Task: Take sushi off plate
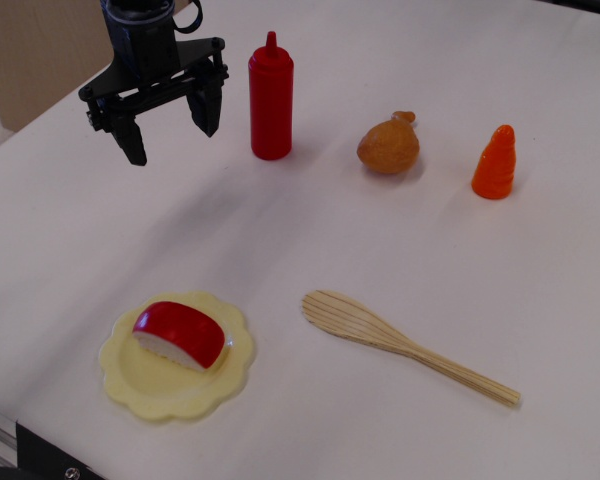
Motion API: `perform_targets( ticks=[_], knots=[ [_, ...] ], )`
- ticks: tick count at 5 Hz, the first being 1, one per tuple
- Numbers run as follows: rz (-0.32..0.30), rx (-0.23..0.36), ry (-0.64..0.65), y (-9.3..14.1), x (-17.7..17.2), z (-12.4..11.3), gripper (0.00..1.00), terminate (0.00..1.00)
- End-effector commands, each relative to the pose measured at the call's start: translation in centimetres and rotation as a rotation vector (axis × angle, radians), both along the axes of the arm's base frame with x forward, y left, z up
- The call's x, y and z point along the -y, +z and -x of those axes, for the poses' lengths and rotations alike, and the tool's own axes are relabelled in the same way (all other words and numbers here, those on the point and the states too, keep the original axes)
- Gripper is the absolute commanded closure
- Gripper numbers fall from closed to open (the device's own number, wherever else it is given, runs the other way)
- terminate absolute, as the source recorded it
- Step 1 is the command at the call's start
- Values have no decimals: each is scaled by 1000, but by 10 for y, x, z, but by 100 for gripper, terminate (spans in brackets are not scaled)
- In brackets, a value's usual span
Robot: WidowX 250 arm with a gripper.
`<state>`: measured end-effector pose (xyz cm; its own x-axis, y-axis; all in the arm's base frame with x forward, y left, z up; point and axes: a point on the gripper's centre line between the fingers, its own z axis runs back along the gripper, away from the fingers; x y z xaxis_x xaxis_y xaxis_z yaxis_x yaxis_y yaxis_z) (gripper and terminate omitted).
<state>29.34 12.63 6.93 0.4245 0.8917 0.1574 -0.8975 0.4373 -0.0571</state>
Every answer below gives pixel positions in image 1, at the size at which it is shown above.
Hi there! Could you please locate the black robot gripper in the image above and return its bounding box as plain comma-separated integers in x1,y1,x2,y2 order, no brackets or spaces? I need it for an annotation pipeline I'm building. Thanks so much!
79,10,228,166

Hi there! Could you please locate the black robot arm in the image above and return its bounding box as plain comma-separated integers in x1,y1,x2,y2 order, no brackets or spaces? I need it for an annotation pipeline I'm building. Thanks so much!
79,1,228,166

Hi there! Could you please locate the pale yellow scalloped plate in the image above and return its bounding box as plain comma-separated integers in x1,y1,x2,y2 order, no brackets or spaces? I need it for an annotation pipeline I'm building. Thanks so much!
99,291,255,421

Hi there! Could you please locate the red ketchup squeeze bottle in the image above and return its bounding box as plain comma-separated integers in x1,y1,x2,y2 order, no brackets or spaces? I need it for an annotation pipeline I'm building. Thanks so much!
248,31,294,161

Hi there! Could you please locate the brown cardboard box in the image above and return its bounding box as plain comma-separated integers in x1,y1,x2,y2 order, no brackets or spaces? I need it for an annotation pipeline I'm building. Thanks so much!
0,1,113,132

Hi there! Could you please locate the brown toy chicken drumstick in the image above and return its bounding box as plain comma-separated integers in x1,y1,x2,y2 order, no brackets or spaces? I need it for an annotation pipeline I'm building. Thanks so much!
356,111,420,174

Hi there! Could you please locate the wooden spatula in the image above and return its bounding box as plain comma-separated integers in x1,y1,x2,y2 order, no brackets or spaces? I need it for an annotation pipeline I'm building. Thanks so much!
301,290,521,408

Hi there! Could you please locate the orange toy carrot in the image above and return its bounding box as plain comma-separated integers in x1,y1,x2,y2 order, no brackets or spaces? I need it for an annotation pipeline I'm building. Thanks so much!
471,125,516,200

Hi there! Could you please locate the black metal table bracket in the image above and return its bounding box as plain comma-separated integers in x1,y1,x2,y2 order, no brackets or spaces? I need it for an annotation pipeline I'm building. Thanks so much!
0,423,103,480

